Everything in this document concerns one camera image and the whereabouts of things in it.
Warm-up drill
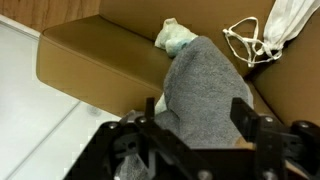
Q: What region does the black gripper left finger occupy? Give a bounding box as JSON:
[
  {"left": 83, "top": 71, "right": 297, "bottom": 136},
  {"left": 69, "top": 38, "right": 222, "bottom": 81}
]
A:
[{"left": 143, "top": 96, "right": 188, "bottom": 171}]

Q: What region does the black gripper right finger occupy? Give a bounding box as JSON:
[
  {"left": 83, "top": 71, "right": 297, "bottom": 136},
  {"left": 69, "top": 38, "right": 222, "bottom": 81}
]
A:
[{"left": 229, "top": 96, "right": 268, "bottom": 151}]

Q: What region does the grey towel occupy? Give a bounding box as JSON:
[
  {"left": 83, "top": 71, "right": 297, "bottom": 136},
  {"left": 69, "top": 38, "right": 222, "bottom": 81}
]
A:
[{"left": 114, "top": 35, "right": 255, "bottom": 180}]

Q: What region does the brown leather couch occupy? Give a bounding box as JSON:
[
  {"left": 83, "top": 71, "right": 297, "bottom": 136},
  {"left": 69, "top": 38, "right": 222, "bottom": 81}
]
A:
[{"left": 35, "top": 0, "right": 320, "bottom": 132}]

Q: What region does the white and green cloth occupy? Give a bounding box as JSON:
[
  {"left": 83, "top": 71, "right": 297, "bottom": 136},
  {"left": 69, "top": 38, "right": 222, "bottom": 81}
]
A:
[{"left": 153, "top": 17, "right": 200, "bottom": 59}]

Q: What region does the white bag with strings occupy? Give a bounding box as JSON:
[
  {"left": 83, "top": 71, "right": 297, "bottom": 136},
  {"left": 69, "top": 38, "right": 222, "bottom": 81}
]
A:
[{"left": 222, "top": 0, "right": 320, "bottom": 69}]

